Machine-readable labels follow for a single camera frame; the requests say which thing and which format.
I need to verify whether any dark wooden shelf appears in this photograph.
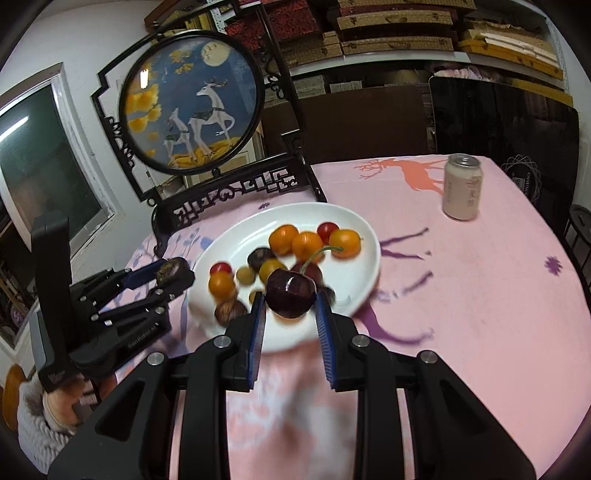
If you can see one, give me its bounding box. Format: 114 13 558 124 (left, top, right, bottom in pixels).
0 217 38 349

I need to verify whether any orange wooden object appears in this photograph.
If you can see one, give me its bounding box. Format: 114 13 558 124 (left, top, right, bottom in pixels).
2 364 27 431

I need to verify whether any beige drink can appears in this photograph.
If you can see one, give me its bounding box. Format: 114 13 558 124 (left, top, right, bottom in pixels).
442 154 481 222

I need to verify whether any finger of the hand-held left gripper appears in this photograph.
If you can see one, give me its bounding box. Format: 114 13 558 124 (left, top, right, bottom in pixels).
82 270 196 330
69 261 169 305

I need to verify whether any yellow green orange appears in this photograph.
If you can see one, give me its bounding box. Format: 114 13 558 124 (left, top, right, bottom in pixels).
259 259 288 283

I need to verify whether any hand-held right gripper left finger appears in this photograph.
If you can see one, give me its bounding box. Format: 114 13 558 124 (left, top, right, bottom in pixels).
46 291 267 480

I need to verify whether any round deer embroidery screen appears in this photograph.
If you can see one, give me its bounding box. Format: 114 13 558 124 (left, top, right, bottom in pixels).
91 4 329 260

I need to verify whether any small orange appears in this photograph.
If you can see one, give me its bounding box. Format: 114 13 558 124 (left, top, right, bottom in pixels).
208 272 236 298

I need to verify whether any person's left hand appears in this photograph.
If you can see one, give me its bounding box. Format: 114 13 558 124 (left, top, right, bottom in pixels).
41 373 117 435

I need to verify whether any red patterned box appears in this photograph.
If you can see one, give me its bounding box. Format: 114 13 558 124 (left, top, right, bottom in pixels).
225 0 325 48

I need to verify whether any black round stool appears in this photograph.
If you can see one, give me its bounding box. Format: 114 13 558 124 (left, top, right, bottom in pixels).
560 203 591 297

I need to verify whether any white oval plate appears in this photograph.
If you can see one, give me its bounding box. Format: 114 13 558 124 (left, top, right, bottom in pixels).
187 203 382 354

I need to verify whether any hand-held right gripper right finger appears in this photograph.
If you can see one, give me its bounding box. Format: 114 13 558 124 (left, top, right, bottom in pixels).
315 291 546 480

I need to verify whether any pink fluffy cloth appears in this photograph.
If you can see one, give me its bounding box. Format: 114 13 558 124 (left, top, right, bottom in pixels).
428 64 496 83

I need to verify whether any white knit sleeved left forearm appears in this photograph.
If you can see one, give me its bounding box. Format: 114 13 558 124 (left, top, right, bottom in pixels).
17 376 77 468

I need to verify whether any dark red cherry with stem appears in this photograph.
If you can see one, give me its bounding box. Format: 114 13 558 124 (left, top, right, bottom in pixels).
265 246 345 320

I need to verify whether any pink deer print tablecloth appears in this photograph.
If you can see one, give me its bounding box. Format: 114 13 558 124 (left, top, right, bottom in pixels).
99 154 581 480

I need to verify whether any white framed window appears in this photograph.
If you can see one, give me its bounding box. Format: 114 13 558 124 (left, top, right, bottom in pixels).
0 62 124 260

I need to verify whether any brown wooden board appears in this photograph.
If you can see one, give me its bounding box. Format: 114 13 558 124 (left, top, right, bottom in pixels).
260 84 435 165

